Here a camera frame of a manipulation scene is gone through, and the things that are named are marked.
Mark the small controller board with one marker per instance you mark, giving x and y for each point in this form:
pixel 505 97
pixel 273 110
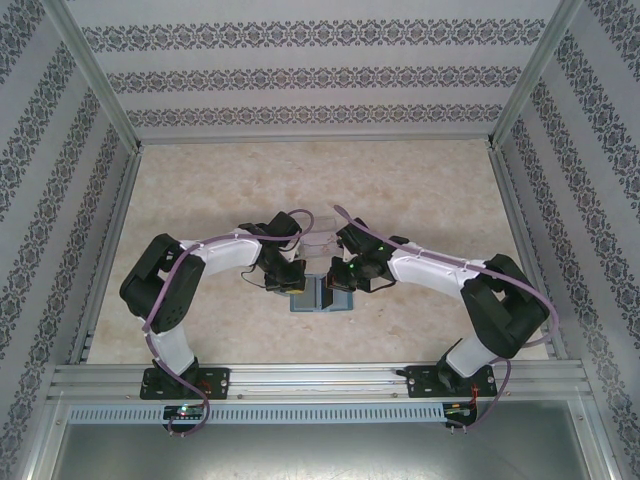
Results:
pixel 185 412
pixel 460 409

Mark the aluminium frame post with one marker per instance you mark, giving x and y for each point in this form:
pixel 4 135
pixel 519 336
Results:
pixel 537 75
pixel 95 75

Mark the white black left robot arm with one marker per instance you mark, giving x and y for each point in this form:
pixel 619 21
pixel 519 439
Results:
pixel 225 252

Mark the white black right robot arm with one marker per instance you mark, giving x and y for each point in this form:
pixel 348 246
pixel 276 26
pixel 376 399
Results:
pixel 435 267

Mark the aluminium rear rail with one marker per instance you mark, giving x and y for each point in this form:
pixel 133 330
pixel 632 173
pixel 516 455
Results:
pixel 315 137

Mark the teal leather card holder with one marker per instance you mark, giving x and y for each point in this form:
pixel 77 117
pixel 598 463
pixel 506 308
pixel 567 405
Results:
pixel 310 300

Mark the clear acrylic card stand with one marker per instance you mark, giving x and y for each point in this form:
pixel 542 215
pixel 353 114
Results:
pixel 325 225

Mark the aluminium mounting beam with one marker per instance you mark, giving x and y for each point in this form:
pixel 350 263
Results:
pixel 310 382

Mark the grey metal panel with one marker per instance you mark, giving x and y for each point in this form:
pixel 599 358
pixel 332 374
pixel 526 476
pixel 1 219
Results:
pixel 320 455

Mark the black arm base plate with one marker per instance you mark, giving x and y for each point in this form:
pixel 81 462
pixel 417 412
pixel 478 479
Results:
pixel 217 382
pixel 417 382

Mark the aluminium side rail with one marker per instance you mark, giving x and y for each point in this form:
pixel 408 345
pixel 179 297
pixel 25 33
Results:
pixel 525 240
pixel 107 250

